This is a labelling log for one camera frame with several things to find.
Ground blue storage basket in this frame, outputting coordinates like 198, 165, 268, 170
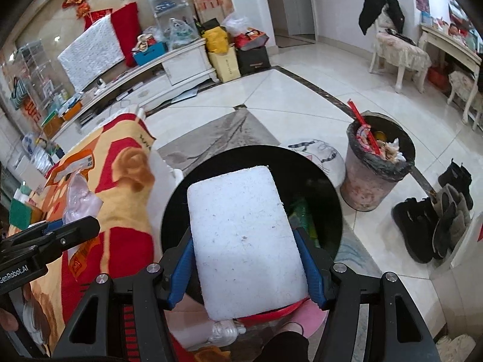
133, 43, 167, 66

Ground white dining table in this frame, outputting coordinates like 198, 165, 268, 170
418, 24, 481, 78

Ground grey boots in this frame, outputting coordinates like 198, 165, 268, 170
431, 184, 471, 260

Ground black trash bin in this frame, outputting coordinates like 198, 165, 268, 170
159, 144, 345, 306

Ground green scouring pad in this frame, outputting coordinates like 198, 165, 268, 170
9, 199, 33, 230

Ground white TV cabinet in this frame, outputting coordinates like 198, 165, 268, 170
52, 39, 219, 151

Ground white chair with jacket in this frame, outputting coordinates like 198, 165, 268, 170
358, 0, 431, 92

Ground white cloth covered TV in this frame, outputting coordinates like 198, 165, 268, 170
57, 15, 124, 92

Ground person's left hand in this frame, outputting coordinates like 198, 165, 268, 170
0, 309, 18, 331

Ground grey bin with liner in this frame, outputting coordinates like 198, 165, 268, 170
340, 100, 416, 212

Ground clear plastic bag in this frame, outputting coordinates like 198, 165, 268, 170
167, 18, 198, 51

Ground orange red love blanket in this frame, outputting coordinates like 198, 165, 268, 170
6, 112, 235, 362

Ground white foam block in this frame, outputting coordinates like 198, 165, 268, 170
187, 166, 308, 321

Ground yellow bag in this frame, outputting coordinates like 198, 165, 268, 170
203, 25, 230, 54

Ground clear blister pack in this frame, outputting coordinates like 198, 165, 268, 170
62, 173, 103, 224

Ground cream paper bag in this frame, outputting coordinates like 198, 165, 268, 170
208, 46, 242, 83

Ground black boots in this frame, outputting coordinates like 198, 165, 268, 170
391, 162, 474, 264

